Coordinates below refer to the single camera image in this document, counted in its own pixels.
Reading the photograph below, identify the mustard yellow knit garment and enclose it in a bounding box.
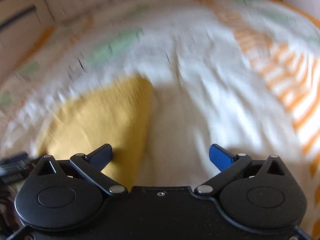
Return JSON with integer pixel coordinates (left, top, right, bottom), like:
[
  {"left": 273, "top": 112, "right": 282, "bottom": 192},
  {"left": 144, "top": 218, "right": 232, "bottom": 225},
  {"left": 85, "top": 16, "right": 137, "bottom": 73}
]
[{"left": 35, "top": 76, "right": 153, "bottom": 189}]

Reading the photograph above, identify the white patterned bed cover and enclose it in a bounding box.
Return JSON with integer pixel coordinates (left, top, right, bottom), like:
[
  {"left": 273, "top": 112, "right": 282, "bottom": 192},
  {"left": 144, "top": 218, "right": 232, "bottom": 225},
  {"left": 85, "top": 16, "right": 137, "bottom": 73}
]
[{"left": 1, "top": 0, "right": 319, "bottom": 239}]

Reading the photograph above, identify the white shelf unit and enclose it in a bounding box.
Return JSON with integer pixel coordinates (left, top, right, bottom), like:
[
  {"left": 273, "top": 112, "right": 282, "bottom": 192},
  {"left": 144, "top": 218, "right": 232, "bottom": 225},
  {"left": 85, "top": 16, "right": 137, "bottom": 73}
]
[{"left": 1, "top": 0, "right": 54, "bottom": 81}]

